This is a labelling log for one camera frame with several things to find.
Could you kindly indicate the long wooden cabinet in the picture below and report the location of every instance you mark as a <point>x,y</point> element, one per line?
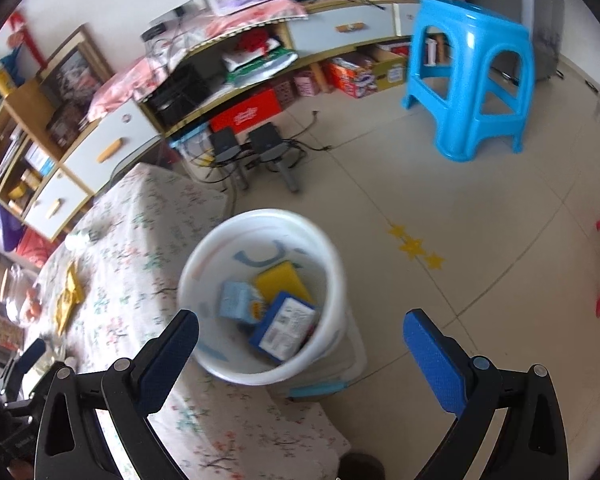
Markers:
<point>300,62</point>

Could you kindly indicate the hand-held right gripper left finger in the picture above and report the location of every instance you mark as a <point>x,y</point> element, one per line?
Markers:
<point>167,360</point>

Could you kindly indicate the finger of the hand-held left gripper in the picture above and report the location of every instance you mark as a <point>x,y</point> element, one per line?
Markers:
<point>27,357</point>

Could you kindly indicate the green white bag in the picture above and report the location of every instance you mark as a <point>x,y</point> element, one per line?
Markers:
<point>260,67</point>

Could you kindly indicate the red cloth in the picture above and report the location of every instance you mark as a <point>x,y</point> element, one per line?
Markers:
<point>252,41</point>

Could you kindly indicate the light blue carton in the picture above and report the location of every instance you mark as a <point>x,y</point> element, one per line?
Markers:
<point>237,300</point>

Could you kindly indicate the orange snack carton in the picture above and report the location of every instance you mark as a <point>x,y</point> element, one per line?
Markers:
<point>352,75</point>

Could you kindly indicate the grey refrigerator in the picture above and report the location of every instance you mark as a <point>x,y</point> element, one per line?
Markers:
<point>545,25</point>

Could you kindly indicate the floral tablecloth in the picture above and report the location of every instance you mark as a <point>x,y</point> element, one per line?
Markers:
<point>130,260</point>

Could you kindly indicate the purple cloth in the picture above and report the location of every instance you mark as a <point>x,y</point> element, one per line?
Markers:
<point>10,230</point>

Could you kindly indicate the glass jar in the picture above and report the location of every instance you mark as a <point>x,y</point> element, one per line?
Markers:
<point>20,295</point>

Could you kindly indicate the white plastic bucket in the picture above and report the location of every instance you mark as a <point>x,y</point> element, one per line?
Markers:
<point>202,257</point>

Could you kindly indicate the framed picture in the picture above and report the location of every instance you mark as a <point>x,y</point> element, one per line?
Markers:
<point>72,80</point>

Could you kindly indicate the cardboard box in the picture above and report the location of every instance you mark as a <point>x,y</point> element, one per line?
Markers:
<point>392,70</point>

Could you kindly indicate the red flat box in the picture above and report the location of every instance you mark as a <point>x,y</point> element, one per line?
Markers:
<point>245,112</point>

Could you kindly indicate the yellow packet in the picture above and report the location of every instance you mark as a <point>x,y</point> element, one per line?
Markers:
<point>280,282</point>

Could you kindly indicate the pink box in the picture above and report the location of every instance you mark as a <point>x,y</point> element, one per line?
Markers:
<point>307,82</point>

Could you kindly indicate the yellow star floor sticker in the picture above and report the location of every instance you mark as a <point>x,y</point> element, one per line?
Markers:
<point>412,247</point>
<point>434,260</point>
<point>397,231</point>

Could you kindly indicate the yellow wrapper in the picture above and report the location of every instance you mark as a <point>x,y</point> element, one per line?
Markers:
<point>69,300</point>

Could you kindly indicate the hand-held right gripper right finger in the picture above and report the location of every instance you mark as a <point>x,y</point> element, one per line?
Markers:
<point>435,365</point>

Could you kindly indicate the pink cloth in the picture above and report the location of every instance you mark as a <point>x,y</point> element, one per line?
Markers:
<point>250,15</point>

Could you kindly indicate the black electronic box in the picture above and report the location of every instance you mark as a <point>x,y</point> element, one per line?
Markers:
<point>185,90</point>

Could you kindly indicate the red wall ornament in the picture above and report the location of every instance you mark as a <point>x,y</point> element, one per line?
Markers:
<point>22,35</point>

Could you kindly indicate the blue packet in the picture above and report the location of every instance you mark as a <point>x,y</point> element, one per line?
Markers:
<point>280,330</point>

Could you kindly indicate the blue plastic stool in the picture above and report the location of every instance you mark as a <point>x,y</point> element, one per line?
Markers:
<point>460,15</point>

